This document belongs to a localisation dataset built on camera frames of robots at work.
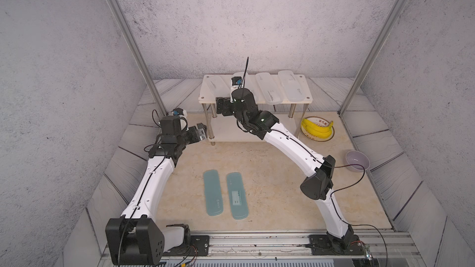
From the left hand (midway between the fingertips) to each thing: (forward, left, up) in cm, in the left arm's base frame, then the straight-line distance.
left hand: (200, 128), depth 81 cm
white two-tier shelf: (+16, -6, -19) cm, 26 cm away
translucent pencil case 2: (+16, -40, +10) cm, 44 cm away
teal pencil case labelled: (-20, -15, -24) cm, 35 cm away
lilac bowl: (-4, -75, -20) cm, 77 cm away
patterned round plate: (+24, -66, -23) cm, 74 cm away
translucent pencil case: (+14, -30, +10) cm, 35 cm away
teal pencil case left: (-19, -4, -25) cm, 31 cm away
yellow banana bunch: (+13, -61, -20) cm, 66 cm away
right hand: (+6, -11, +12) cm, 17 cm away
